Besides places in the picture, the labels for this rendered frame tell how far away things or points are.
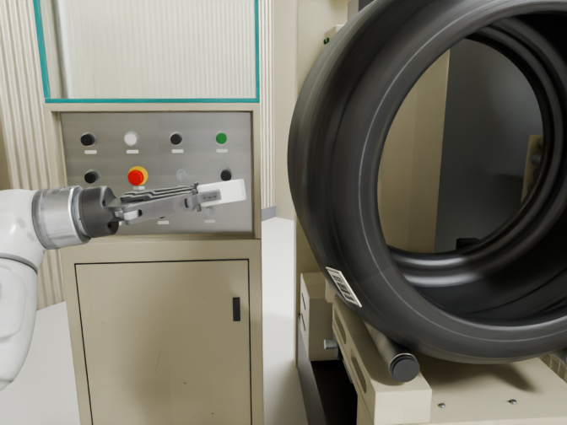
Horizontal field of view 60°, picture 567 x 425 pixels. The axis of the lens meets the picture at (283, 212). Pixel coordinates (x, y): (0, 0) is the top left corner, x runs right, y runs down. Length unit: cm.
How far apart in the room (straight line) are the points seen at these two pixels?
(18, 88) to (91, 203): 242
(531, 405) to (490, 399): 6
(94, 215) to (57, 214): 5
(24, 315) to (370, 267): 45
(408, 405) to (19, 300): 57
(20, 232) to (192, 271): 72
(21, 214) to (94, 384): 92
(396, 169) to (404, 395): 47
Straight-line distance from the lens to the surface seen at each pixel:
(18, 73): 314
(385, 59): 63
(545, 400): 98
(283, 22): 492
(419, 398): 82
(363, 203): 63
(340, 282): 68
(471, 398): 93
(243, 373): 154
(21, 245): 76
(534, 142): 132
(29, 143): 316
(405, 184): 108
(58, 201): 76
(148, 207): 71
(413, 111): 106
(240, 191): 74
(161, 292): 144
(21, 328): 72
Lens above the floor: 131
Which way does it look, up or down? 14 degrees down
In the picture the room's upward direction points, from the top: straight up
